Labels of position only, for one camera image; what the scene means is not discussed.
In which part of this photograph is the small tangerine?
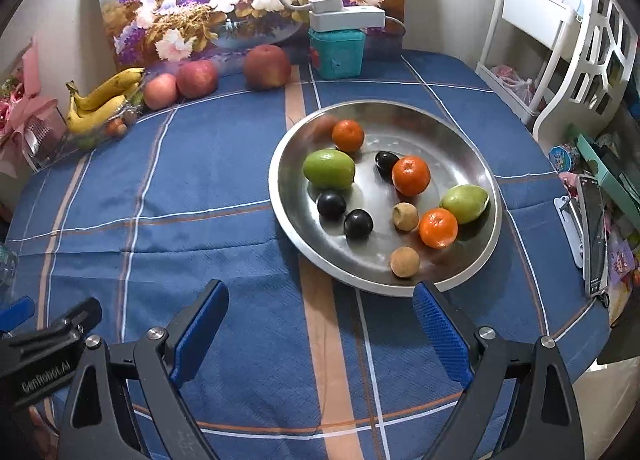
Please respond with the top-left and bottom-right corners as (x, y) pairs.
(331, 119), (366, 153)
(419, 208), (459, 249)

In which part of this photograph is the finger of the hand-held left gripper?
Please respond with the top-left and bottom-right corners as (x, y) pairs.
(0, 296), (36, 333)
(10, 297), (103, 347)

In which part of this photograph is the green cardboard box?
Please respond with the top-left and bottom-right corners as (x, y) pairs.
(575, 132), (640, 211)

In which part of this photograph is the small printed cup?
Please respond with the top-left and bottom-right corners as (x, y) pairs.
(549, 142), (581, 172)

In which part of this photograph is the clear plastic bottle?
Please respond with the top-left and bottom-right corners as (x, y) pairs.
(0, 244), (18, 291)

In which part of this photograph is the yellow banana bunch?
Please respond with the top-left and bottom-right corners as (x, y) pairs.
(65, 67), (147, 136)

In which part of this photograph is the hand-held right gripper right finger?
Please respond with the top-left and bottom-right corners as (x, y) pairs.
(412, 281), (586, 460)

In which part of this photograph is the white phone stand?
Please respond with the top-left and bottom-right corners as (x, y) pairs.
(554, 195), (586, 268)

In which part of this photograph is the pink plastic bag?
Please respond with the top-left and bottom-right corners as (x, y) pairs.
(492, 65), (533, 106)

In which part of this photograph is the dark purple plum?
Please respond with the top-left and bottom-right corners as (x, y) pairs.
(343, 209), (374, 241)
(375, 150), (401, 180)
(316, 190), (347, 220)

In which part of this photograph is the pink apple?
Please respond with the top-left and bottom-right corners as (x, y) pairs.
(143, 72), (179, 111)

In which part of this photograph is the round steel plate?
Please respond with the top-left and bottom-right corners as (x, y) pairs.
(268, 100), (503, 298)

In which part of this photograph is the clear plastic container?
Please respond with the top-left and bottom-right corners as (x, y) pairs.
(22, 90), (146, 171)

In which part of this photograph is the small green apple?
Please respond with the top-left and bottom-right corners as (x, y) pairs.
(302, 148), (357, 191)

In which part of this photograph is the teal plastic basket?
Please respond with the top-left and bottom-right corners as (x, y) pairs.
(307, 27), (366, 81)

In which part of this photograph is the white shelf rack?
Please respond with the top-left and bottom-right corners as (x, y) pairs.
(475, 0), (581, 126)

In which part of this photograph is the flower painting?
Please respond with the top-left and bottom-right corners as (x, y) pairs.
(94, 0), (407, 72)

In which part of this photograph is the round brown fruit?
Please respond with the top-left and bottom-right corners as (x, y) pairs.
(392, 203), (420, 232)
(390, 246), (420, 279)

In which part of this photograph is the blue plaid tablecloth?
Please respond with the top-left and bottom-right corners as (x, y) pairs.
(2, 50), (613, 460)

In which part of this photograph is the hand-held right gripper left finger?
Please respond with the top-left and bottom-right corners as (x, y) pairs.
(57, 279), (231, 460)

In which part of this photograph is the black smartphone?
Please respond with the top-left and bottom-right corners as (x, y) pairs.
(575, 175), (609, 298)

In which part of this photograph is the colourful printed booklet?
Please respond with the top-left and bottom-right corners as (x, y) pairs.
(606, 230), (640, 326)

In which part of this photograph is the large pointed green fruit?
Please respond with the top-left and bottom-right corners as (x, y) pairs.
(439, 184), (490, 225)

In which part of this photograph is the large dark red apple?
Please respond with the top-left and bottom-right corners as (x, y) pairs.
(243, 44), (292, 91)

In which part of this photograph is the large orange with stem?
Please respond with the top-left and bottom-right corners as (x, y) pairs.
(391, 155), (432, 197)

